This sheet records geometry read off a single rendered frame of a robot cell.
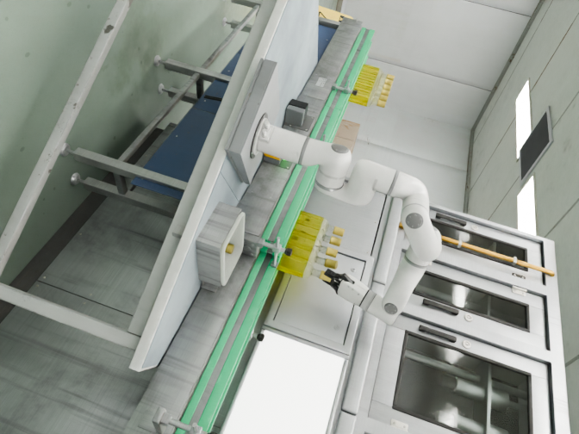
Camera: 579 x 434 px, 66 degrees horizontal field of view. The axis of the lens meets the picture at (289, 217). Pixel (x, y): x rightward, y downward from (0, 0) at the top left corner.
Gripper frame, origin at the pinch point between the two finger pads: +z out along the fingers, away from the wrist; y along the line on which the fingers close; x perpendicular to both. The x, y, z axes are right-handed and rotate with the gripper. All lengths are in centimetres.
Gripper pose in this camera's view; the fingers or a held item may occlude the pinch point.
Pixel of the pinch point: (329, 276)
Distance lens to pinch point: 173.1
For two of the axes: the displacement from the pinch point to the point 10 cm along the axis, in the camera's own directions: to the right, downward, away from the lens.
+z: -8.3, -4.8, 2.8
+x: -5.5, 6.0, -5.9
